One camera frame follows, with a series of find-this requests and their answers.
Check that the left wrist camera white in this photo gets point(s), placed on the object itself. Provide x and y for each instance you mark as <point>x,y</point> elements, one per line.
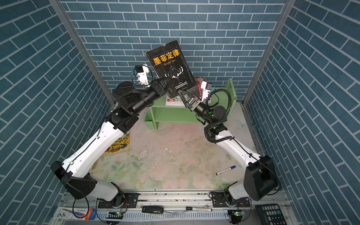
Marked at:
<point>141,73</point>

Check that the red blue pen package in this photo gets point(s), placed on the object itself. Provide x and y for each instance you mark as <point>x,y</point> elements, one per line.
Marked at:
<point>75,214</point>

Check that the black calculator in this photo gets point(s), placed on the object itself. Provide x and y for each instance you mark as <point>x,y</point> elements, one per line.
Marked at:
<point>270,214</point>

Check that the small green pen cup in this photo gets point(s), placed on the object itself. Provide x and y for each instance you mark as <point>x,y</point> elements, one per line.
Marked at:
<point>149,121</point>

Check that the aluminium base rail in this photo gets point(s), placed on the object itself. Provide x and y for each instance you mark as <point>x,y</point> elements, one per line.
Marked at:
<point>174,204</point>

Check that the white La Dame book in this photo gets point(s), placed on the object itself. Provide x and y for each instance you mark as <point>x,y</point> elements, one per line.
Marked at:
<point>174,102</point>

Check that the black book yellow title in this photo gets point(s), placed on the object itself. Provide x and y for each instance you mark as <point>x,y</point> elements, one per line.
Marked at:
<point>171,68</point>

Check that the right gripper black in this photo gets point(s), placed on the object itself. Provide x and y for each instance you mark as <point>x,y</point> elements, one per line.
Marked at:
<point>195,104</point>

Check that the yellow cartoon history book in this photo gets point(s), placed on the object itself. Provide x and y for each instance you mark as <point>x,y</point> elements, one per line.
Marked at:
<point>119,146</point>

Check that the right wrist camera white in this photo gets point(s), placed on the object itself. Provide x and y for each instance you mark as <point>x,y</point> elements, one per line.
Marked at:
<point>206,88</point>

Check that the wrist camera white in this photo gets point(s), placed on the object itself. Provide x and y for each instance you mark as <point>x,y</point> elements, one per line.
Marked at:
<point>206,88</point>
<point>141,73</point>

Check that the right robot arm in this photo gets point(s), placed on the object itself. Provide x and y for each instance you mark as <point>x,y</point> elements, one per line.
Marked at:
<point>260,178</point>

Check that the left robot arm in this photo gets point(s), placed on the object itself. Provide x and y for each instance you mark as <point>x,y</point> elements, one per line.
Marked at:
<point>73,172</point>

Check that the black marker on rail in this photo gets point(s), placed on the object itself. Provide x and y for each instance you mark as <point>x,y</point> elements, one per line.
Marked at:
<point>198,209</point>

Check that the green wooden shelf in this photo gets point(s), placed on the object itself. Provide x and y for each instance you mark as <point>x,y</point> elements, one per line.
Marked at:
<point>175,114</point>

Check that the green nature encyclopedia book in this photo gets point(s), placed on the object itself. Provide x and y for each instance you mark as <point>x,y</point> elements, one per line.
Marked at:
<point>195,90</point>

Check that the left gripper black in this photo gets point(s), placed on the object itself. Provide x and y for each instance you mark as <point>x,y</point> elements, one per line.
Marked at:
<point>154,88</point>

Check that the blue white marker pen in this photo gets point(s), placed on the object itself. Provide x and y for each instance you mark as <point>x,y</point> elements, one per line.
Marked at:
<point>225,170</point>

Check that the black remote device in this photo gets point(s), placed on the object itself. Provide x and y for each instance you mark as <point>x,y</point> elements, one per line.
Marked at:
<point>153,209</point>

